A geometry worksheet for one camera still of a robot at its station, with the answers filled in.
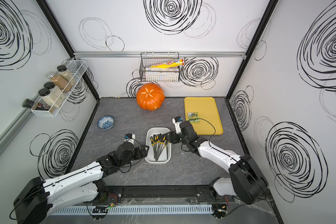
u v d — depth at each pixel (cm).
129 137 73
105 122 102
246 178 42
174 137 74
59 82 72
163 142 92
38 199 40
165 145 91
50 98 65
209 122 75
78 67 94
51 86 66
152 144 92
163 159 87
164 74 87
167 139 94
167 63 88
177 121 75
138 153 71
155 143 93
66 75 75
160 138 95
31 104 60
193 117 107
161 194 75
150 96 103
